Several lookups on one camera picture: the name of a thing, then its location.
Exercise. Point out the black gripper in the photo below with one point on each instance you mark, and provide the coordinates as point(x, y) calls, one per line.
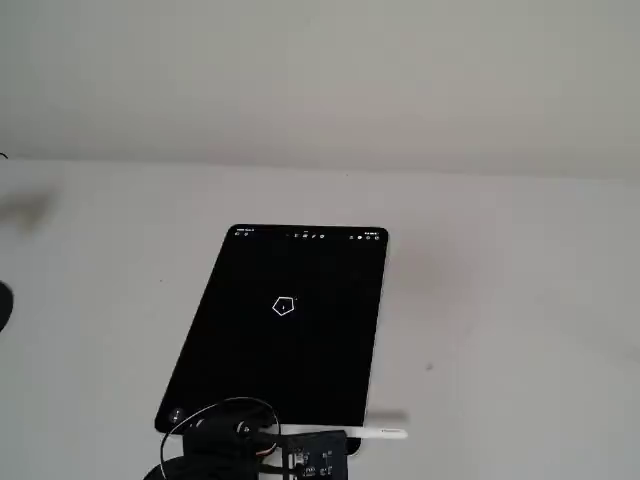
point(248, 431)

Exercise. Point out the white stylus pencil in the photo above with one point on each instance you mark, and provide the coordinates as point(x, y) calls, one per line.
point(380, 432)

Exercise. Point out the black tablet with dark screen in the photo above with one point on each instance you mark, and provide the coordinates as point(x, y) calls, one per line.
point(300, 350)

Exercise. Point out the black round object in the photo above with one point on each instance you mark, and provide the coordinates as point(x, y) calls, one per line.
point(5, 305)

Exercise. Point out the small camera circuit board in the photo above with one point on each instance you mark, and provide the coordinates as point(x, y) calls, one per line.
point(315, 457)

